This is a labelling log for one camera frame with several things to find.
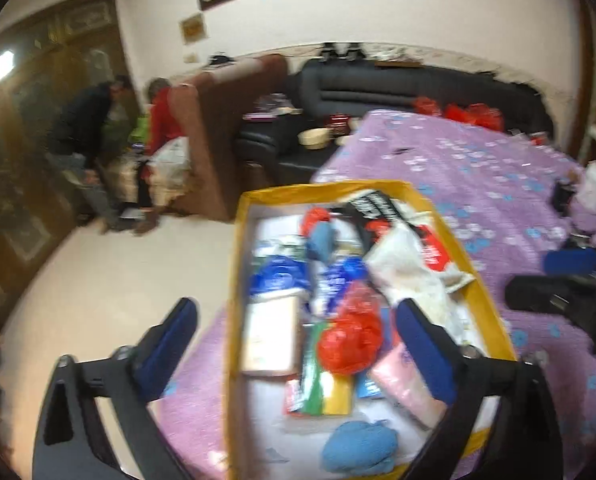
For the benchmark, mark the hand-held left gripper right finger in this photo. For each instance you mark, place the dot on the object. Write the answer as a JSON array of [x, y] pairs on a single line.
[[422, 350]]

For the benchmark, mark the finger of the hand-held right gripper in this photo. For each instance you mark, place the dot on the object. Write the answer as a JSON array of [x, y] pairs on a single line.
[[572, 261], [542, 292]]

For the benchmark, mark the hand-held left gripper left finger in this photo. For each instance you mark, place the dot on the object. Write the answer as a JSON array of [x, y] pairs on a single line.
[[170, 345]]

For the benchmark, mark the pink tissue pack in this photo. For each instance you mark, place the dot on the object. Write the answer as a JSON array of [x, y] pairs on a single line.
[[402, 385]]

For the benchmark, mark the red plastic bag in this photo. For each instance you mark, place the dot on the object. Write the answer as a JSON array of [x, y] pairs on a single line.
[[350, 335]]

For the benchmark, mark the yellow cardboard box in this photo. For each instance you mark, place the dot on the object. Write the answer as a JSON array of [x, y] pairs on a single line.
[[232, 285]]

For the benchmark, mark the red label white towel packet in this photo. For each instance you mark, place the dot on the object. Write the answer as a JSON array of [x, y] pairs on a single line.
[[412, 260]]

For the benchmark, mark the lemon print tissue pack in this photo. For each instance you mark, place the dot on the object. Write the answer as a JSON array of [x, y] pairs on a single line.
[[270, 332]]

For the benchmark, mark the blue white patterned pack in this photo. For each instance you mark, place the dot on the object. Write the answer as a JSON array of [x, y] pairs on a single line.
[[340, 282]]

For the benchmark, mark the green yellow sponge pack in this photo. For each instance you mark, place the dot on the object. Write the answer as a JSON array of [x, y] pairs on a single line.
[[323, 390]]

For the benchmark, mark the blue knitted towel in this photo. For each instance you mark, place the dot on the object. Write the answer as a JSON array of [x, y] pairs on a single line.
[[360, 447]]

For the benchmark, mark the blue green floral tissue pack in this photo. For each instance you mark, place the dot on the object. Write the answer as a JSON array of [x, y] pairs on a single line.
[[278, 277]]

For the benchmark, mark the black foil packet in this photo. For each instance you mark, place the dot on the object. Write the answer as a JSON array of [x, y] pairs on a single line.
[[372, 210]]

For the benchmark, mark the black motor with cork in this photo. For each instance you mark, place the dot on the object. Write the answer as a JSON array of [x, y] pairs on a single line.
[[562, 197]]

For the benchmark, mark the white plastic jar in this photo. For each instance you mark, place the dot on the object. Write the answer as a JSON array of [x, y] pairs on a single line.
[[595, 185]]

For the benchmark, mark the purple floral tablecloth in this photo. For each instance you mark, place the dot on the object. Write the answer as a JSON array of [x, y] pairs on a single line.
[[477, 170]]

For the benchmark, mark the large red shopping bag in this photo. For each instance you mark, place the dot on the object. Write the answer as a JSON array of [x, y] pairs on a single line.
[[475, 115]]

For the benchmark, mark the white plastic bag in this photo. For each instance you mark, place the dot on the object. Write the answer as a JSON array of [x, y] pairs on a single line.
[[170, 160]]

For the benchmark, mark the dark hairpin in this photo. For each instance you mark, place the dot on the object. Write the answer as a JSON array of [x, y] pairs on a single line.
[[402, 150]]

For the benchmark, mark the small red shopping bag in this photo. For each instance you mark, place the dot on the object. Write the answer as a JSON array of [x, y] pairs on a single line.
[[427, 106]]

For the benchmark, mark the brown sofa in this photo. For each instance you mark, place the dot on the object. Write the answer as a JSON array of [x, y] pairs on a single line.
[[218, 135]]

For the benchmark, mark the carved wooden door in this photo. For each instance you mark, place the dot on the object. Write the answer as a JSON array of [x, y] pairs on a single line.
[[28, 160]]

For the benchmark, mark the beige bowl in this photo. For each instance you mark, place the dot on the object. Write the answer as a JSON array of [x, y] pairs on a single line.
[[314, 139]]

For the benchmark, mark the red tin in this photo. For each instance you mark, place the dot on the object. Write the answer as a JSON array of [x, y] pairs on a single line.
[[339, 126]]

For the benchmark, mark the dark leather sofa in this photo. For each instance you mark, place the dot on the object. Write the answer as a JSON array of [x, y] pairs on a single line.
[[402, 90]]

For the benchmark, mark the pink pouch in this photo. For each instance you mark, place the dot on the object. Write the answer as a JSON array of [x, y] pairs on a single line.
[[260, 115]]

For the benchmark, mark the black bag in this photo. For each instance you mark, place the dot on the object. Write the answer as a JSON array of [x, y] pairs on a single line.
[[218, 59]]

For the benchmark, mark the black gadget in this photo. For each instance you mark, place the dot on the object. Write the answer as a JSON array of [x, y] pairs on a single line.
[[353, 51], [328, 51]]

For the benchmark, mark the yellow wall plaque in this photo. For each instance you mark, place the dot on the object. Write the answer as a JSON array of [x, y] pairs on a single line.
[[193, 29]]

